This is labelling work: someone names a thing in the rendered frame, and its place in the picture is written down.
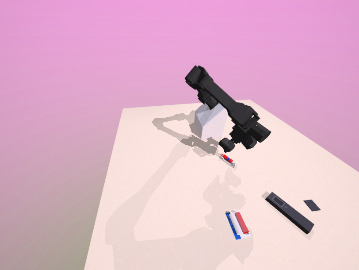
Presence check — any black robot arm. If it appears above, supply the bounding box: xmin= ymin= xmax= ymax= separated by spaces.
xmin=185 ymin=66 xmax=271 ymax=150

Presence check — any red cylindrical battery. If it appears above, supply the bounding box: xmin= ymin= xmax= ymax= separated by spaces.
xmin=222 ymin=154 xmax=233 ymax=163

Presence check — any dark grey flat panel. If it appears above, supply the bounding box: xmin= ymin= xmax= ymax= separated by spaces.
xmin=304 ymin=200 xmax=320 ymax=211

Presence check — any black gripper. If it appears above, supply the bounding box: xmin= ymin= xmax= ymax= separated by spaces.
xmin=219 ymin=125 xmax=247 ymax=153

